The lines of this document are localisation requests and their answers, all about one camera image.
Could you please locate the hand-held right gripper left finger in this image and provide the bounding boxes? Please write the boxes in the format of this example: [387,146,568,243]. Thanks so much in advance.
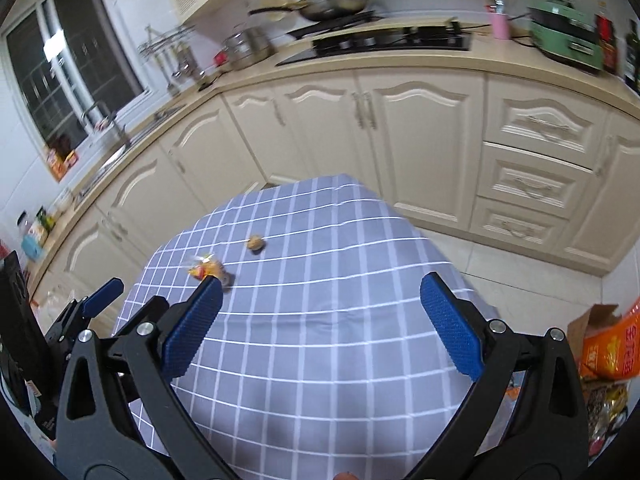
[55,276,236,480]

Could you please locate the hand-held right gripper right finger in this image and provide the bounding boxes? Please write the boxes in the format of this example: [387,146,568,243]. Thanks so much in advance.
[405,272,590,480]

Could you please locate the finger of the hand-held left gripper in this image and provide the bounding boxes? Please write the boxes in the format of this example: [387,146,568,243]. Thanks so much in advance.
[46,277,125,348]
[107,295,171,342]

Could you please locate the clear orange snack wrapper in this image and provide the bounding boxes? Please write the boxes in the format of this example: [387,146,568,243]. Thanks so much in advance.
[187,254,233,291]

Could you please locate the jars and boxes on counter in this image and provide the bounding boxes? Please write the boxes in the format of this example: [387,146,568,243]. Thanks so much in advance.
[17,205,56,262]

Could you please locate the grey checked tablecloth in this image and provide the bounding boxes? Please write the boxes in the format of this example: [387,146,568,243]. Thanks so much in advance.
[112,174,498,480]

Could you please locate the brown cardboard box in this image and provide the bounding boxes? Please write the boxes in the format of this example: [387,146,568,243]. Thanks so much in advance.
[567,304,622,382]

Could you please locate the orange packets on sill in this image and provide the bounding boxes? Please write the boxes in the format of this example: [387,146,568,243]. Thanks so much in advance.
[42,135,81,182]

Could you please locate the orange printed bag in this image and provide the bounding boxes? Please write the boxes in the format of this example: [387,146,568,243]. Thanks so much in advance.
[580,297,640,382]

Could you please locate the dark speckled bag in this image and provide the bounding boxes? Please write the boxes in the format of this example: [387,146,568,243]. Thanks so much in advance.
[582,380,628,441]

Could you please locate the steel faucet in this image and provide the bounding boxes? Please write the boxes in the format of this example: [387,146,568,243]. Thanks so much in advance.
[80,100,128,146]

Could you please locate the cream kitchen cabinet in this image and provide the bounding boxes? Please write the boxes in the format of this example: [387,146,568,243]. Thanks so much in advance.
[25,17,640,321]

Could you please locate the gold foil bag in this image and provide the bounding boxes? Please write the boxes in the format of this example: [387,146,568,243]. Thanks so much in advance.
[590,400,632,457]

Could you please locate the kitchen window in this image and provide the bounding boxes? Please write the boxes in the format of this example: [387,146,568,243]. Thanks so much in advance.
[5,0,151,156]

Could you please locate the metal dish rack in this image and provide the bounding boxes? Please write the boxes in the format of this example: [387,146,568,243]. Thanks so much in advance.
[137,25,211,96]

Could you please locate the steel pot with lid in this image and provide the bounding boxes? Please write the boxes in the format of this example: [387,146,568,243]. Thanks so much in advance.
[222,27,276,71]

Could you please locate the black gas stove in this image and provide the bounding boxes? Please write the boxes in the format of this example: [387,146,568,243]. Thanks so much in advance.
[275,17,473,67]

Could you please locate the pink utensil holder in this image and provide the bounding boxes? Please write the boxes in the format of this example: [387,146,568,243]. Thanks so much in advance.
[482,0,513,41]

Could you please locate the green countertop appliance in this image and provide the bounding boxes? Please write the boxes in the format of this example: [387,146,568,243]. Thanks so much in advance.
[527,0,606,73]

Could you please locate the dark bottle with red label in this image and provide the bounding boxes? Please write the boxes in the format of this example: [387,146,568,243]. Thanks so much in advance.
[594,2,622,75]

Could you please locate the steel wok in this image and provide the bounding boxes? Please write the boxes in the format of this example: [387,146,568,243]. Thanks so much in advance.
[247,0,376,22]

